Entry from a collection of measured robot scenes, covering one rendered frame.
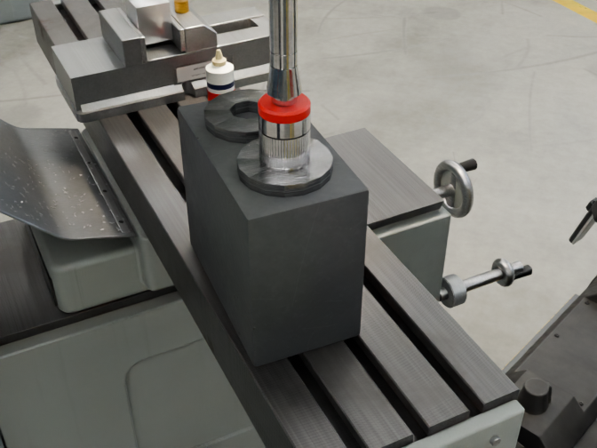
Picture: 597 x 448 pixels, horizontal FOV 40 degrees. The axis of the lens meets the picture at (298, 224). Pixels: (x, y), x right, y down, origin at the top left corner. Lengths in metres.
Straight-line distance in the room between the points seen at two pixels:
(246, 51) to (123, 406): 0.59
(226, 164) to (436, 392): 0.30
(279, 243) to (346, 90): 2.66
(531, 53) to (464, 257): 1.50
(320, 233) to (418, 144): 2.30
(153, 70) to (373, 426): 0.69
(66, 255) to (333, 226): 0.53
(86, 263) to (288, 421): 0.48
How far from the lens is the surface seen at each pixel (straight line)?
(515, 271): 1.64
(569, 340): 1.46
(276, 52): 0.70
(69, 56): 1.31
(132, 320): 1.25
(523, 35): 3.99
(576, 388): 1.39
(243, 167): 0.76
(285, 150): 0.74
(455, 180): 1.61
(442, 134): 3.12
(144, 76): 1.27
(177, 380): 1.38
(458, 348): 0.87
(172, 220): 1.03
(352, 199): 0.75
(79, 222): 1.15
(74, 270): 1.17
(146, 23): 1.27
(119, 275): 1.20
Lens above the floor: 1.58
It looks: 37 degrees down
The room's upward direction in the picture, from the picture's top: straight up
